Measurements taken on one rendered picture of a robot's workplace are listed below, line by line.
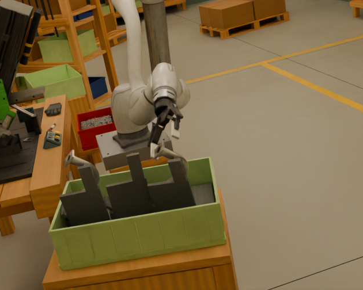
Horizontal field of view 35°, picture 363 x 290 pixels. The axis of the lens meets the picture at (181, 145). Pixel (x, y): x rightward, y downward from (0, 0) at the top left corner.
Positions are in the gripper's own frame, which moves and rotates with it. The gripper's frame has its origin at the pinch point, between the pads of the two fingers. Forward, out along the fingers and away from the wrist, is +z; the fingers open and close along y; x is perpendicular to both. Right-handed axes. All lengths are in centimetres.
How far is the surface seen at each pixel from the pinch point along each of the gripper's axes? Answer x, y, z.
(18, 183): -23, -90, -32
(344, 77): 294, -108, -313
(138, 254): 8.3, -30.0, 25.9
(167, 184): 7.6, -9.9, 7.4
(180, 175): 8.6, -3.3, 7.4
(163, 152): -0.8, 0.7, 4.0
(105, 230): -5.9, -29.2, 21.2
